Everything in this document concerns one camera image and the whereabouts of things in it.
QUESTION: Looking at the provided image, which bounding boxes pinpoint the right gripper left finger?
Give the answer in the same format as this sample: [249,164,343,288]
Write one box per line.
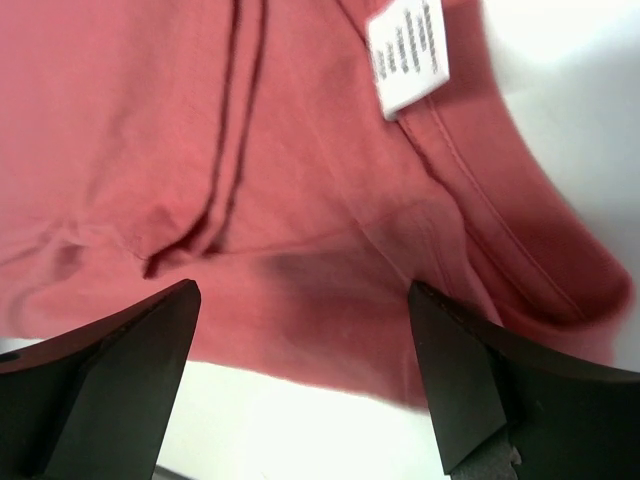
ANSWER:
[1,280,201,479]

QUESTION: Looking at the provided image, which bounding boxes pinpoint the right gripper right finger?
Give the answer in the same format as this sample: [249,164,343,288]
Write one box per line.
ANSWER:
[408,282,639,479]

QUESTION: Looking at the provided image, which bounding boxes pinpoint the dusty red t-shirt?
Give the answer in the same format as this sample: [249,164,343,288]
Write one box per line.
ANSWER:
[1,1,632,406]

